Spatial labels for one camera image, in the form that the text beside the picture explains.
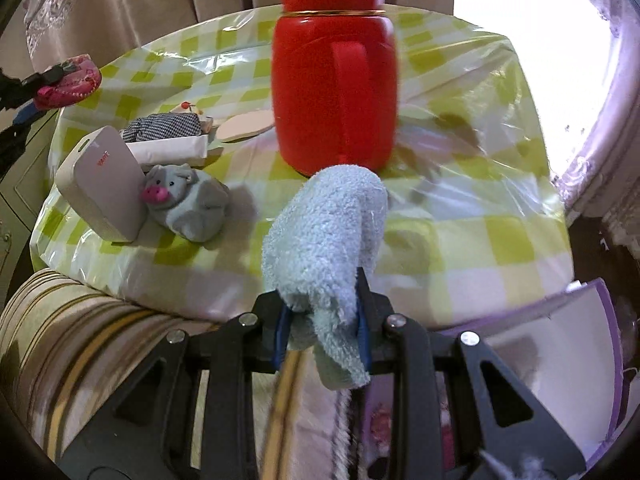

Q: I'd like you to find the purple cardboard box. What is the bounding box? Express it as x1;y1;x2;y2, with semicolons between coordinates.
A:
360;280;633;480

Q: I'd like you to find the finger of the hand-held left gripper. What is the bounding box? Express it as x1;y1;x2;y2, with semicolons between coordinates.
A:
0;102;50;173
0;62;67;108

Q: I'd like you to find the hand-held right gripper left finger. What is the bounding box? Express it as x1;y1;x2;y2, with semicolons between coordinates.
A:
60;290;296;480

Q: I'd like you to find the beige oval sponge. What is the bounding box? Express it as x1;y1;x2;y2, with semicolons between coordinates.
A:
216;111;275;143

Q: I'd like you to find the striped towel cushion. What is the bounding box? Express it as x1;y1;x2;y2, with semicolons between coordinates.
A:
0;267;351;480

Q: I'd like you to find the green checked plastic tablecloth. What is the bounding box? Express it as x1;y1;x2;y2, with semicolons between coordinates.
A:
30;4;576;333

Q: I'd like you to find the white ribbed appliance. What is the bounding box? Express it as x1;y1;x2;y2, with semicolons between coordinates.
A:
55;126;148;245

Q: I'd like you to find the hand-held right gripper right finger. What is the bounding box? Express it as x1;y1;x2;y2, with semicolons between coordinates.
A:
355;267;588;480

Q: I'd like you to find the white flat box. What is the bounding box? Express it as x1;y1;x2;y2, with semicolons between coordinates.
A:
124;134;210;168

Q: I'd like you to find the red thermos jug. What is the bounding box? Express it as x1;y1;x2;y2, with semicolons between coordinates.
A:
271;0;398;178

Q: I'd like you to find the cream carved cabinet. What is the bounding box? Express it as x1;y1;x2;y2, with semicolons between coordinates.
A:
0;105;61;291

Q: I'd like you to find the light blue fluffy towel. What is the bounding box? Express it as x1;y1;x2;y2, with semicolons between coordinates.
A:
261;164;391;391

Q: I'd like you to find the embroidered curtain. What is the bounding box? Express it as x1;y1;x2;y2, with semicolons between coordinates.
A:
560;150;640;261

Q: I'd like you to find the houndstooth cloth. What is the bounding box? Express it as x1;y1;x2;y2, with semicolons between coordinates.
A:
120;112;208;143

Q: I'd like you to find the small magenta knitted cloth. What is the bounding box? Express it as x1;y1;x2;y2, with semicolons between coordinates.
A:
34;55;102;110

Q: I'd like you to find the grey pig plush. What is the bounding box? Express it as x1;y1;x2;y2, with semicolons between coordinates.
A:
141;162;232;243

